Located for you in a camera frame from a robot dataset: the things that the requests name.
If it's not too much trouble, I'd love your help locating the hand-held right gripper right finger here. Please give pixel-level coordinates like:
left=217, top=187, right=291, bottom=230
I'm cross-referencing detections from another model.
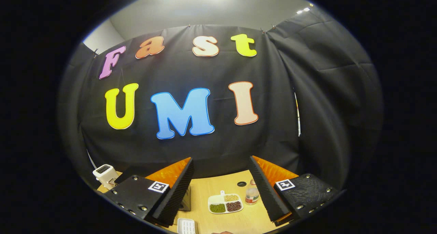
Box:
left=249, top=155, right=340, bottom=227

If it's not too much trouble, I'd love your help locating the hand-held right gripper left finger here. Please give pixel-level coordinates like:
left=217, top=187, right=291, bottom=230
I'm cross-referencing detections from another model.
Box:
left=102, top=157, right=195, bottom=228

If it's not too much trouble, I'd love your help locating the black electric oven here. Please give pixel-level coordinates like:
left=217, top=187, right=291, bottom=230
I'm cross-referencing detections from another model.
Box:
left=114, top=166, right=192, bottom=211

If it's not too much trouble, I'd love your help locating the small clear bottle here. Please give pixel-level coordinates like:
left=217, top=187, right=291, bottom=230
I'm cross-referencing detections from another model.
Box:
left=245, top=179, right=260, bottom=205

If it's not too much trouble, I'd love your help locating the white ribbed tray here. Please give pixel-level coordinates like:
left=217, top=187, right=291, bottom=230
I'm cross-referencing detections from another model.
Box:
left=177, top=218, right=198, bottom=234

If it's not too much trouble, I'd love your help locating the white divided plate with beans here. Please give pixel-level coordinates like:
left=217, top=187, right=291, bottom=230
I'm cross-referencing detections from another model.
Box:
left=208, top=190, right=243, bottom=214

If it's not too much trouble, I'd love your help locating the white toaster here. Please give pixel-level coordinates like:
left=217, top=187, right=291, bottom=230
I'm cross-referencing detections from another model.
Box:
left=93, top=164, right=118, bottom=190

